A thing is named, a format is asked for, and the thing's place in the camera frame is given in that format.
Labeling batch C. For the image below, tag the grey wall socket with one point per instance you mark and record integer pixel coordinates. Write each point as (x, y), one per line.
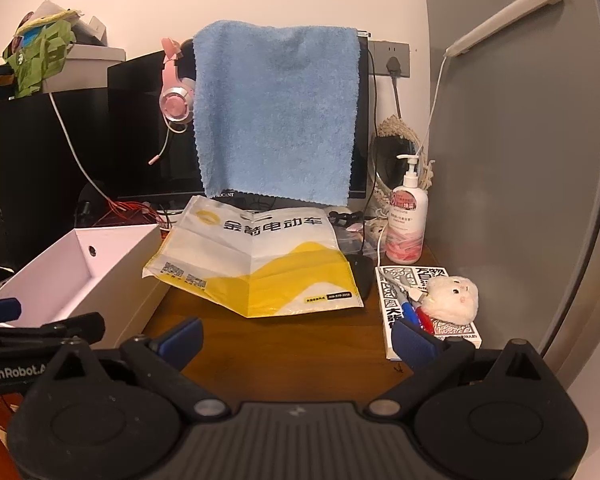
(380, 57)

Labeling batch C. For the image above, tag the blue pen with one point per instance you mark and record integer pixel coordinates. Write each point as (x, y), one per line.
(407, 301)

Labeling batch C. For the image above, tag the white plush toy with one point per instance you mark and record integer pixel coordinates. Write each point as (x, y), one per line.
(452, 300)

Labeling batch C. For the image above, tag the white lamp bar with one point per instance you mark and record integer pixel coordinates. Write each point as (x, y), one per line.
(505, 15)

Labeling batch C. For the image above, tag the white paper box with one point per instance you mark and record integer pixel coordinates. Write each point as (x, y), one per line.
(55, 15)

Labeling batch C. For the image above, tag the black and white book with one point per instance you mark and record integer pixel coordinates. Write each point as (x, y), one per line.
(387, 307)

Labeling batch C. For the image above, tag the white cardboard box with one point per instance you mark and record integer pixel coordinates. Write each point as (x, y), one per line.
(55, 270)

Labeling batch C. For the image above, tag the black computer mouse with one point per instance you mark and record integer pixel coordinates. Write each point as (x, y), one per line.
(361, 275)

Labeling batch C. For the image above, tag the clear plastic box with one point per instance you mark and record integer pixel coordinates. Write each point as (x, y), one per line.
(357, 240)

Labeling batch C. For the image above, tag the woven basket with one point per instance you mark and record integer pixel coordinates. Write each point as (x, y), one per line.
(387, 160)

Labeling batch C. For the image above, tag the blue towel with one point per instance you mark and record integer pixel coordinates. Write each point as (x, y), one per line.
(275, 110)

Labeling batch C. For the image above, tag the black clip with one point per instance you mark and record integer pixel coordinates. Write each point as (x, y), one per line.
(345, 217)

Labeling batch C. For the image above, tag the yellow and white plastic bag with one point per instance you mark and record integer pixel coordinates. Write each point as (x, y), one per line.
(260, 250)

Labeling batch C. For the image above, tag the black computer tower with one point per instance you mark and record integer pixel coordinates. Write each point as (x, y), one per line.
(30, 170)

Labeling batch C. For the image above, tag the green paper bag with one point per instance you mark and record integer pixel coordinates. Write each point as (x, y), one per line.
(35, 55)

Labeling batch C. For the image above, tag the black power plug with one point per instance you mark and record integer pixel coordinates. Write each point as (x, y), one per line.
(394, 64)

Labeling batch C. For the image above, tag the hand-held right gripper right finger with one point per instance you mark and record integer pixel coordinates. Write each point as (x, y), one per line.
(412, 345)

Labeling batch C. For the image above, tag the white storage box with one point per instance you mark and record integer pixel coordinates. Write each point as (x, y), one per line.
(92, 65)

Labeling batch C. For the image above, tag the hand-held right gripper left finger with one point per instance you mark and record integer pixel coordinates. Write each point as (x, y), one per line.
(182, 342)

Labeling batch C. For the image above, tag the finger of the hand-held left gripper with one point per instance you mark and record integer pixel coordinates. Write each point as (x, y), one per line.
(75, 327)
(0, 310)

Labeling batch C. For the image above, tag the pink lotion pump bottle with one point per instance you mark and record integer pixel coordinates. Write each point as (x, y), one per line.
(405, 220)

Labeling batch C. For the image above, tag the pink headset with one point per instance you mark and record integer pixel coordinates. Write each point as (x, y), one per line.
(175, 102)

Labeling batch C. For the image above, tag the black monitor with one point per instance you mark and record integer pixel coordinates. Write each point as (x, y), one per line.
(140, 125)

